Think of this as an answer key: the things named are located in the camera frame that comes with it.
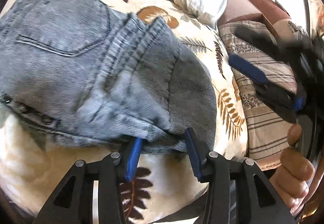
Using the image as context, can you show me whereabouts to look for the grey cloth on headboard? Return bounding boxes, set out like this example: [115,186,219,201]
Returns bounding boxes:
[288,21,309,41]

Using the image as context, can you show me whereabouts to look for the grey acid-wash denim pants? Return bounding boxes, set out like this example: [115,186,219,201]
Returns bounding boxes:
[1,0,216,153]

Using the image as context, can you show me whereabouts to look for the person's right hand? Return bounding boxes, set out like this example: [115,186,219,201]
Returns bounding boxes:
[270,124,323,216]

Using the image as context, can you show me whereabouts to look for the leaf-pattern cream blanket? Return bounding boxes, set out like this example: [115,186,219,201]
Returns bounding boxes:
[1,0,248,223]

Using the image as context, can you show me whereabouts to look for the striped floral beige cushion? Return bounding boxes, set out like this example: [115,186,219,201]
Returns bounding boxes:
[218,20,299,171]

